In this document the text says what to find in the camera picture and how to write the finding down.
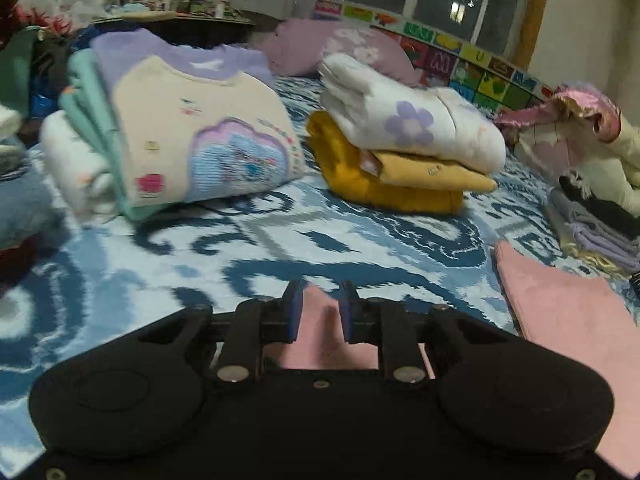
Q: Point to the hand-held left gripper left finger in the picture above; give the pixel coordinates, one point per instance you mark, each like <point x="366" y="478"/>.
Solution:
<point x="295" y="310"/>

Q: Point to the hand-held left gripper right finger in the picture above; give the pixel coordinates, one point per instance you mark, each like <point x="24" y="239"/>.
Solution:
<point x="346" y="312"/>

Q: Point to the blue white patterned bedsheet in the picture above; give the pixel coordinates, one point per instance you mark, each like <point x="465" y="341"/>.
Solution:
<point x="225" y="250"/>

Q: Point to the mustard folded garment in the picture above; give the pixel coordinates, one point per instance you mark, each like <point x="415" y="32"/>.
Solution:
<point x="350" y="175"/>

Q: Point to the white floral folded garment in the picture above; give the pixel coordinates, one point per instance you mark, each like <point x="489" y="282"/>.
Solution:
<point x="400" y="105"/>

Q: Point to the grey folded garment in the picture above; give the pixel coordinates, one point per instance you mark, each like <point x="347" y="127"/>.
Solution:
<point x="562" y="205"/>

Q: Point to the pale yellow folded garment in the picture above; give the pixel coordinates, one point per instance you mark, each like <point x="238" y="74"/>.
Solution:
<point x="590" y="260"/>

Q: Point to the lavender folded garment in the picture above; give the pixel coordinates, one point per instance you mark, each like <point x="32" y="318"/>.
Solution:
<point x="600" y="242"/>

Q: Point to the purple floral pillow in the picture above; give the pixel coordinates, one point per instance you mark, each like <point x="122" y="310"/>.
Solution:
<point x="300" y="45"/>

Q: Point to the colourful alphabet mat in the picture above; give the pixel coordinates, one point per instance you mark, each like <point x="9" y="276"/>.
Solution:
<point x="475" y="67"/>

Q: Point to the black folded garment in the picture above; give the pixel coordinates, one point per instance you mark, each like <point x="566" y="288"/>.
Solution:
<point x="605" y="210"/>

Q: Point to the mint green folded garment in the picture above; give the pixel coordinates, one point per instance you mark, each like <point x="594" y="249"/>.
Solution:
<point x="95" y="110"/>

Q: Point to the blue fuzzy cloth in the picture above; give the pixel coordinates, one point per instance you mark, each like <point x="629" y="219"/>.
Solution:
<point x="25" y="205"/>

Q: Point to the dark cluttered table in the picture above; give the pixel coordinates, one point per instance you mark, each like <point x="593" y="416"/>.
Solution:
<point x="200" y="30"/>

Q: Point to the cream and pink garment pile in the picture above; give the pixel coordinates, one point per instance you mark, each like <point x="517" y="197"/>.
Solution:
<point x="610" y="160"/>

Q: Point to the green cloth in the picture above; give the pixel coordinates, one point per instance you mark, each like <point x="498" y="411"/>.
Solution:
<point x="17" y="70"/>

